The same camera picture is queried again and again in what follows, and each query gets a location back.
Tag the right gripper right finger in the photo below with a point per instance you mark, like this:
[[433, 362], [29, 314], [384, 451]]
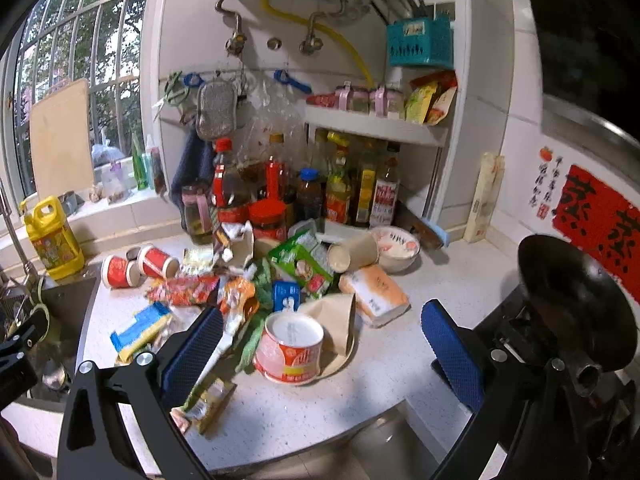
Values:
[[525, 407]]

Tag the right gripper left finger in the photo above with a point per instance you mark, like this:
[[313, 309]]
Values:
[[94, 443]]

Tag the yellow Enaak snack packet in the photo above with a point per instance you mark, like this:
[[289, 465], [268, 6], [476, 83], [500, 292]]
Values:
[[201, 412]]

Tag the blue yellow wrapper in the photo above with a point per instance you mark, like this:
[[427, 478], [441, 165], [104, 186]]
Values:
[[142, 330]]

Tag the red paper cup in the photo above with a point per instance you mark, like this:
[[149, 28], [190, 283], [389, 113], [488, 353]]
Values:
[[118, 272], [154, 263]]

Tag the red instant noodle bowl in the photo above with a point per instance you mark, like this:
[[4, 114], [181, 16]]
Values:
[[289, 349]]

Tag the brown paper cup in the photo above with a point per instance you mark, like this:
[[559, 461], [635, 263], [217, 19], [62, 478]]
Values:
[[336, 315], [353, 254]]

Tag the steel sink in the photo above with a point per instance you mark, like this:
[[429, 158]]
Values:
[[66, 307]]

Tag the black wok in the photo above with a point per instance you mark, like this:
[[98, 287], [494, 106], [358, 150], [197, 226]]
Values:
[[578, 300]]

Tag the yellow detergent jug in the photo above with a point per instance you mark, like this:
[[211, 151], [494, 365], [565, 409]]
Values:
[[52, 238]]

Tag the red snack wrapper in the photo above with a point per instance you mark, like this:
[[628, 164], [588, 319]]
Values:
[[183, 291]]

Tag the orange white tissue pack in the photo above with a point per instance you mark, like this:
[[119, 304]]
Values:
[[378, 298]]

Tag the glass jar pink lid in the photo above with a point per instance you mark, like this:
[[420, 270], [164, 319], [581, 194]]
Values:
[[196, 214]]

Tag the brown paper cup upright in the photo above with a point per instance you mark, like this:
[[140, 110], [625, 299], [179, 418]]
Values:
[[353, 254]]

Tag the green bottle on sill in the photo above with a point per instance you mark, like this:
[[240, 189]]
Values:
[[137, 162]]

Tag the teal spray bottle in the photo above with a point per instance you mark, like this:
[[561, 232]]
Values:
[[150, 164]]

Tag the wooden cutting board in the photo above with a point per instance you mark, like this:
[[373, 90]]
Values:
[[59, 141]]

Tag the chopstick paper package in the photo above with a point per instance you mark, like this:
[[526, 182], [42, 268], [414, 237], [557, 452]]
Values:
[[485, 197]]

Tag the white label vinegar bottle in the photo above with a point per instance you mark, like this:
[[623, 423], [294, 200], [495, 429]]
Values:
[[386, 188]]

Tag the dark blue hanging cloth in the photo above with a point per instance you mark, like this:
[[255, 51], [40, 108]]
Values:
[[196, 164]]

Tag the green snack bag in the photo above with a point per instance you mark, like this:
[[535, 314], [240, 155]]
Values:
[[304, 260]]

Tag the red cap soy bottle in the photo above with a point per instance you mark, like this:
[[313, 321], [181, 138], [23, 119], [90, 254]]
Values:
[[230, 195]]

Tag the red lid sauce jar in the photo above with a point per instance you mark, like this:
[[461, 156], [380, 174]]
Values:
[[268, 219]]

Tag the blue cap dark bottle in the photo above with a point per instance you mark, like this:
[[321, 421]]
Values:
[[309, 199]]

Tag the grey scrub sponge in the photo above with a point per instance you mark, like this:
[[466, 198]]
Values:
[[215, 110]]

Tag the teal plastic basket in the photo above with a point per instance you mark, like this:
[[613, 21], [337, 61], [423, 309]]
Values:
[[421, 42]]

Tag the green handled scissors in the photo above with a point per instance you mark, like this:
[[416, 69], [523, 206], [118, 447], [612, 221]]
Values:
[[175, 93]]

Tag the white wall shelf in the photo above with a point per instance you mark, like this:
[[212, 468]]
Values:
[[376, 127]]

